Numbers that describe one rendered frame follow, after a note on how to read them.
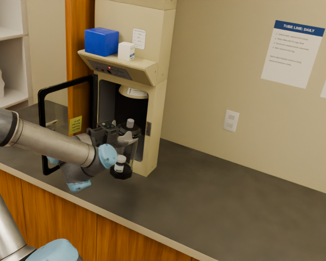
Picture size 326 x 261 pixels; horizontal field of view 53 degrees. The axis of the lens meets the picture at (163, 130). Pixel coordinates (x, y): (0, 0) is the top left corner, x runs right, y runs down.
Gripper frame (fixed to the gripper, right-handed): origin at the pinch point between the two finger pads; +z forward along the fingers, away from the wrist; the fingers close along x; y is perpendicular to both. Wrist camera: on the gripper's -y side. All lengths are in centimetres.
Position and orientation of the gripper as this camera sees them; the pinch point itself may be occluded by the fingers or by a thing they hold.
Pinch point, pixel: (128, 134)
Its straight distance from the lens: 138.2
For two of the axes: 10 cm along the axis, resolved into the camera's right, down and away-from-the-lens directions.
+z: 6.9, -2.3, 6.8
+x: -6.9, -4.7, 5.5
